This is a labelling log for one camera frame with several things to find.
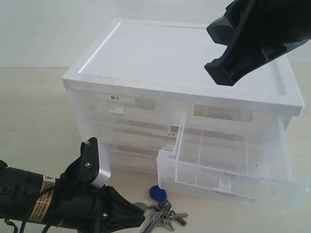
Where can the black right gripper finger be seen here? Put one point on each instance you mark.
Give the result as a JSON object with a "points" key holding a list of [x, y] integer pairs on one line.
{"points": [[245, 52], [270, 21]]}

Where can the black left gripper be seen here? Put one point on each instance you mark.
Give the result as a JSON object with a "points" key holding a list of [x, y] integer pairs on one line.
{"points": [[67, 202]]}

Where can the key bunch with blue fob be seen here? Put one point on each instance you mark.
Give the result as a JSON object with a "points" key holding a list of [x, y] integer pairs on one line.
{"points": [[163, 213]]}

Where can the bottom wide clear drawer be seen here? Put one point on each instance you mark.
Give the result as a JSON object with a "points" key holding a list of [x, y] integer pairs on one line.
{"points": [[133, 158]]}

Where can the wide clear drawer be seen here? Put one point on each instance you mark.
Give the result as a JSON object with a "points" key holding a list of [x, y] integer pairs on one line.
{"points": [[119, 132], [133, 158]]}

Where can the middle wide clear drawer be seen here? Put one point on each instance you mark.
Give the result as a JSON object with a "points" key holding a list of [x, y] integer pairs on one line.
{"points": [[119, 132]]}

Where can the white translucent drawer cabinet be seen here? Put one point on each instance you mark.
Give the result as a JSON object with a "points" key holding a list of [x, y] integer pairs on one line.
{"points": [[165, 61]]}

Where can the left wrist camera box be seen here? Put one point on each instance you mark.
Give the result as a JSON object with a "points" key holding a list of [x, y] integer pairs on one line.
{"points": [[95, 165]]}

